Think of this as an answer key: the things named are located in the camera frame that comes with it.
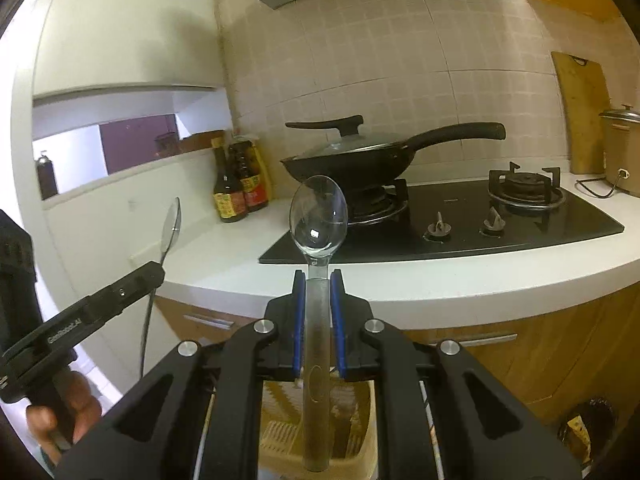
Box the black trash bin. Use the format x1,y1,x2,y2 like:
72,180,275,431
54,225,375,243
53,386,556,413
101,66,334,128
557,397,620,467

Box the black glass gas stove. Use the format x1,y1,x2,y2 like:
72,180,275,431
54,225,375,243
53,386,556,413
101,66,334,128
258,178,626,265

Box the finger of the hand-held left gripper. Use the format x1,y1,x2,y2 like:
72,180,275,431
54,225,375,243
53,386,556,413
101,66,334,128
75,261,166,322

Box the white wall cabinet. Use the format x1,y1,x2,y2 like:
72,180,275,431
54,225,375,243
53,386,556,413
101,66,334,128
32,0,227,102

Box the wooden cutting board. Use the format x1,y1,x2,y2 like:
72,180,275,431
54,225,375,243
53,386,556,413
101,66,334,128
551,51,612,176

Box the black power cable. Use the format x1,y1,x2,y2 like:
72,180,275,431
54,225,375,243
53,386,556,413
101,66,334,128
574,169,632,200

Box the glass lid with black handle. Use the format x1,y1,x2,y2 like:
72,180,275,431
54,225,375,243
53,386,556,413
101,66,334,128
284,114,401,162

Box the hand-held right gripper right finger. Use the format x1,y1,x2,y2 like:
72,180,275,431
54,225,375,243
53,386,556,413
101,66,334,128
329,269,584,480

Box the short metal drawer handle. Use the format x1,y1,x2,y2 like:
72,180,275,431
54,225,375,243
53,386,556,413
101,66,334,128
182,313,237,329

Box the beige rice cooker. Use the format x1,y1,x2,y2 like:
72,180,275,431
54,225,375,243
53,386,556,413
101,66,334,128
599,104,640,197

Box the dark spray bottle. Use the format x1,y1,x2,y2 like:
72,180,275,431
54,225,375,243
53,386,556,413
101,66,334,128
35,150,60,201

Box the beige slotted plastic basket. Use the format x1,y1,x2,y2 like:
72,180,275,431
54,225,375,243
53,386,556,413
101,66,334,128
262,379,377,480

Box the dark sauce bottle yellow label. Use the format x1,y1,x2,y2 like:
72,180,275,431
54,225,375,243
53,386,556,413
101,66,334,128
212,137,247,224

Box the long metal drawer handle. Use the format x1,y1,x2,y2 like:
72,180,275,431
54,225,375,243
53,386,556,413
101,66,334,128
449,333,519,349

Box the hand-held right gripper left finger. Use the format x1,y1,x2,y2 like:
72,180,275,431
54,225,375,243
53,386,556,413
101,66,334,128
52,269,307,480

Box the person's left hand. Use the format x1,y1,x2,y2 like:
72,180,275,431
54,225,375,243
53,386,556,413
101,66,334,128
25,371,104,467

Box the black wok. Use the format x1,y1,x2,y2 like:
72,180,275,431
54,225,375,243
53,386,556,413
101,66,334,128
280,122,507,192

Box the black burner grate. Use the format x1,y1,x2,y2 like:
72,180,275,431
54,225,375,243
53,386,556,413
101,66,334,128
487,161,567,209
344,179,412,227

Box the dark sauce bottle red label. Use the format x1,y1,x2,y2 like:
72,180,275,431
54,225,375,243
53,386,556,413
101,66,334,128
229,140,271,213

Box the grey stove knob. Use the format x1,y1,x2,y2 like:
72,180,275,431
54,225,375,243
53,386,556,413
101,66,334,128
480,206,508,237
424,212,454,242

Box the large metal spoon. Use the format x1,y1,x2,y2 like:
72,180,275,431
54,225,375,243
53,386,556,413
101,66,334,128
289,175,349,474

